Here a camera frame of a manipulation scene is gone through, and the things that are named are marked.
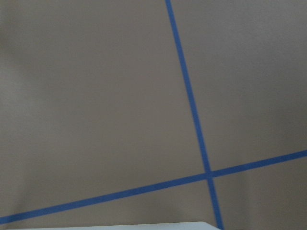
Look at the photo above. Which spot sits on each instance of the translucent white plastic box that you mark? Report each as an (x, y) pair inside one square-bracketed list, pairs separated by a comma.
[(158, 226)]

